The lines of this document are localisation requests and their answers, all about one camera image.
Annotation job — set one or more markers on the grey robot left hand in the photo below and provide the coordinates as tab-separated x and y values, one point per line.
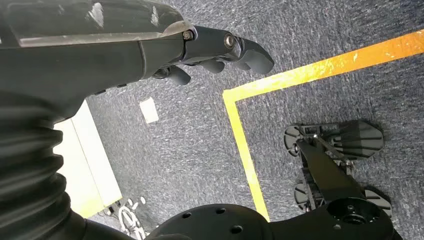
76	63

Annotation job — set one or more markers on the white paper slip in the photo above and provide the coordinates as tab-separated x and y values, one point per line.
149	110

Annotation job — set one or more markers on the pale desk side panel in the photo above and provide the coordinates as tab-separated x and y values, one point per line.
86	165

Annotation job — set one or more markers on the robot left arm ribbed sleeve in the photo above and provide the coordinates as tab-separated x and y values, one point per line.
26	172

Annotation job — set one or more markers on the yellow floor tape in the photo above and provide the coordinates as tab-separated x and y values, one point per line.
243	145

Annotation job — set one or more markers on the black robot torso base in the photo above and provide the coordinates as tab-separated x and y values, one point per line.
212	225

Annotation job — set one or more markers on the black robot foot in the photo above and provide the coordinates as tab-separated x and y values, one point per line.
354	139

